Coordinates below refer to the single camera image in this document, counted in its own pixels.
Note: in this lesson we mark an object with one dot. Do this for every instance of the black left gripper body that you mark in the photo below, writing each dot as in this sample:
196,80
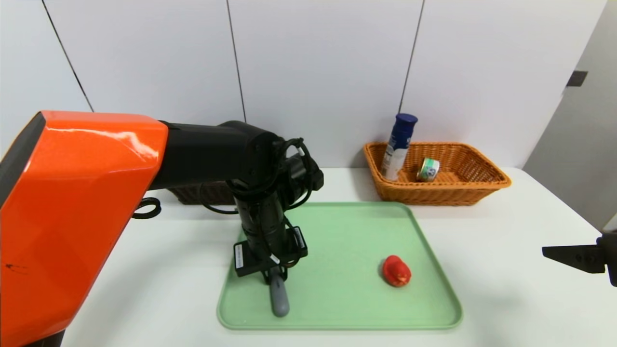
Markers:
251,259

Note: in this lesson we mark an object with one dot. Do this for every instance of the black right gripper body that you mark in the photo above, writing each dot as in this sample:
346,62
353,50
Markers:
610,258

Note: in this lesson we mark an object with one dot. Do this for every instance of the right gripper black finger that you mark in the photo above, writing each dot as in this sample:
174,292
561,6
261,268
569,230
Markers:
576,256

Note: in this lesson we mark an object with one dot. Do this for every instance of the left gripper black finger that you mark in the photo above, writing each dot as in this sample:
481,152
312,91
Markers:
266,277
283,274

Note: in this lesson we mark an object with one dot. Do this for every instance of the small tin can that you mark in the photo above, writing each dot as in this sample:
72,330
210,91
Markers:
428,169

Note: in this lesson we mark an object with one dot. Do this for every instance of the blue white bottle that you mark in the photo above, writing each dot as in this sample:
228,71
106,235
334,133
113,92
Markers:
397,144

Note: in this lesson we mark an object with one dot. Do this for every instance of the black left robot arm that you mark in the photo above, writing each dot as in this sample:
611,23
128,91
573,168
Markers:
72,202

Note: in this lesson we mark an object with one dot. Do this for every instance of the dark brown wicker basket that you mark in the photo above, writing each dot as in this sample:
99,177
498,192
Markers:
202,195

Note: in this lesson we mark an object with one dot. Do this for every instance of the orange wicker basket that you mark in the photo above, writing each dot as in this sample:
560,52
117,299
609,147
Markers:
458,193

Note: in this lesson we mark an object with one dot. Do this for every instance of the light green plastic tray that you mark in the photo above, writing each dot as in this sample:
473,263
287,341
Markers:
356,299

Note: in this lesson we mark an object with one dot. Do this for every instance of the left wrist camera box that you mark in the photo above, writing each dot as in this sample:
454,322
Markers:
318,179

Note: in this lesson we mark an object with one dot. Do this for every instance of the black wall fixture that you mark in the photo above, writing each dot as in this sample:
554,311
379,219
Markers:
577,78

